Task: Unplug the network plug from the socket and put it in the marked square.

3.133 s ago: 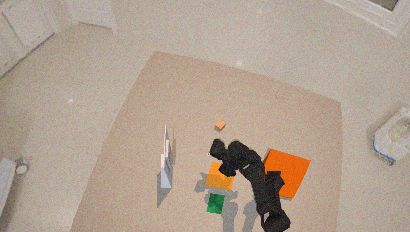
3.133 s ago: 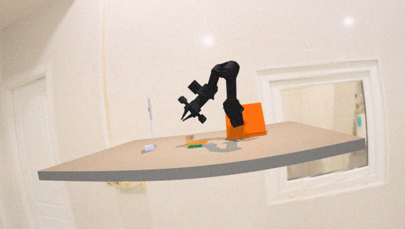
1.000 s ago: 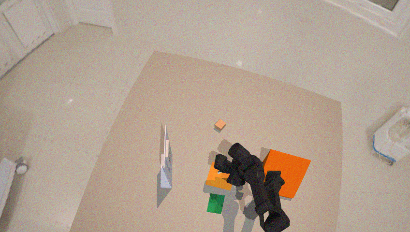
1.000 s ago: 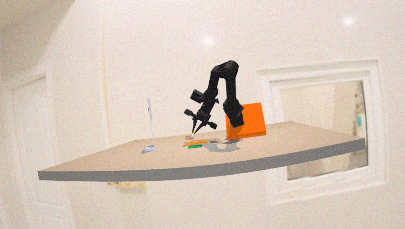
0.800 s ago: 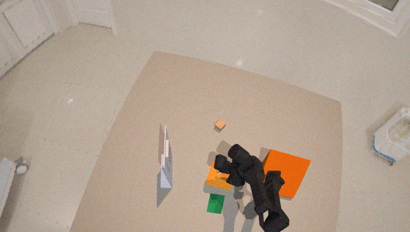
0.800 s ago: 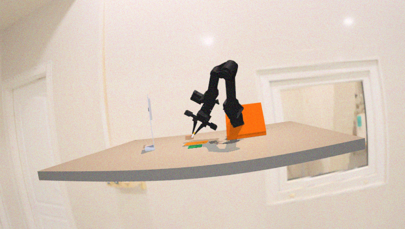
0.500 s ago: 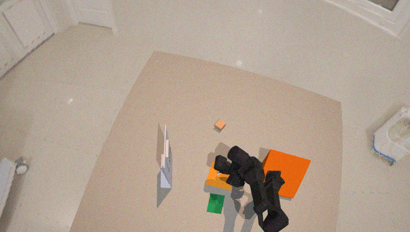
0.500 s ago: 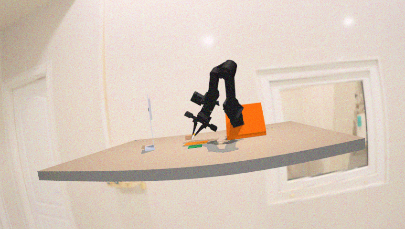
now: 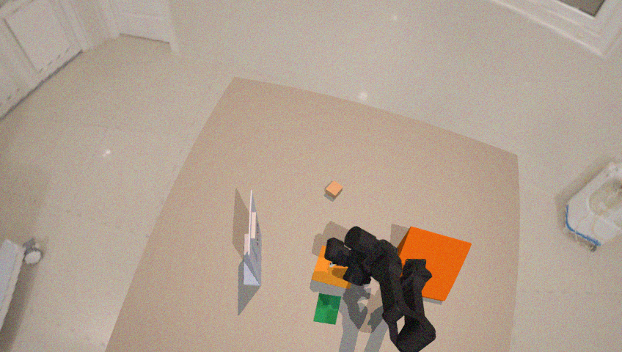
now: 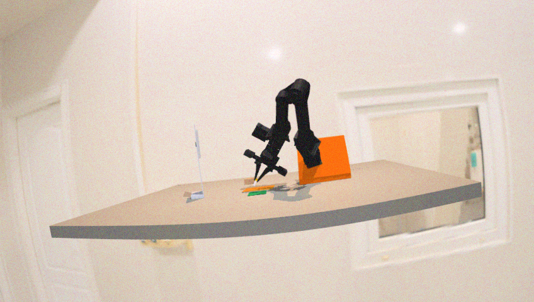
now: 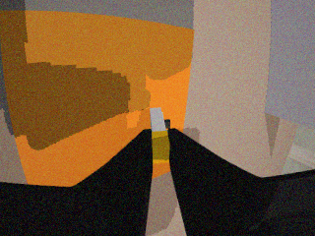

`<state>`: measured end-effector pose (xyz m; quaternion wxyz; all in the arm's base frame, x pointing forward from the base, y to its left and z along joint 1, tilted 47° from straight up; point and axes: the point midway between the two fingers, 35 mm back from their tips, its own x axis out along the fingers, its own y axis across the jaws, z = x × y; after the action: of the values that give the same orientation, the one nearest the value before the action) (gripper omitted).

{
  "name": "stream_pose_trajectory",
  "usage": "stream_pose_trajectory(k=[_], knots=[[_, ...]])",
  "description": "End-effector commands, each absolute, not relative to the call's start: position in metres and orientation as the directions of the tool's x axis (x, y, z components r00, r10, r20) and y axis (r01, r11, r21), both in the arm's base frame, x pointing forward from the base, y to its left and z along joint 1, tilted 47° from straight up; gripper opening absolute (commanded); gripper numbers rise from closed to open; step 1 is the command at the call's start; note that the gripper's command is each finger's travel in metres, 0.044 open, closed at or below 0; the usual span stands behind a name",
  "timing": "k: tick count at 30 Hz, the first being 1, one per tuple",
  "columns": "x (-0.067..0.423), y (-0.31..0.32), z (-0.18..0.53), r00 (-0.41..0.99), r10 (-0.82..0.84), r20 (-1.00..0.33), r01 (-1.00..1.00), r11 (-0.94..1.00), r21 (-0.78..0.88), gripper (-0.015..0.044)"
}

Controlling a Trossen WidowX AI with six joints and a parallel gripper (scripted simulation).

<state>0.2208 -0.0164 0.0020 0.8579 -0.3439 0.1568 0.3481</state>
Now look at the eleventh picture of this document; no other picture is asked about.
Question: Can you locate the orange square mat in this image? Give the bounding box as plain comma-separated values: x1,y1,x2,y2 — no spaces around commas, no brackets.
0,11,194,188

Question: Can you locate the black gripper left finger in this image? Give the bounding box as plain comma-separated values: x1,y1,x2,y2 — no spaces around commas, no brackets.
0,129,153,236

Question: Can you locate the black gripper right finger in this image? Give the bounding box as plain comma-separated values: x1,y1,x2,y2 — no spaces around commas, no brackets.
168,129,315,236

